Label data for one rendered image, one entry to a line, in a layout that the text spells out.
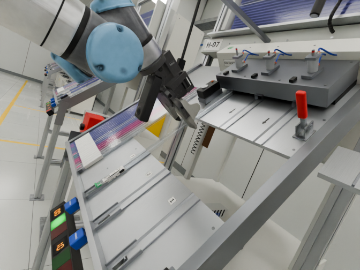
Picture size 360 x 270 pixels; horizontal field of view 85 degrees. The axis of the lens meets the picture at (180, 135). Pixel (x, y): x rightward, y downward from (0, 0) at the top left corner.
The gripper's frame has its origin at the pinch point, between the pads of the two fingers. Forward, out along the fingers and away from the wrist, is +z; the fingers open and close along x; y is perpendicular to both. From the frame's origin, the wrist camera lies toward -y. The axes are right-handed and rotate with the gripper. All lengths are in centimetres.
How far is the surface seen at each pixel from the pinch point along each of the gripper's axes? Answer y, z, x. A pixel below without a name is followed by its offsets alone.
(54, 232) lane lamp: -40.7, -7.1, -3.2
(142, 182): -19.5, -3.4, -8.7
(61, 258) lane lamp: -39.7, -6.9, -11.3
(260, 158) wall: 70, 160, 68
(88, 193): -31.1, -5.9, 0.7
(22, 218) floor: -97, 25, 88
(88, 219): -31.4, -8.3, -10.5
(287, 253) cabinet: -4, 63, -24
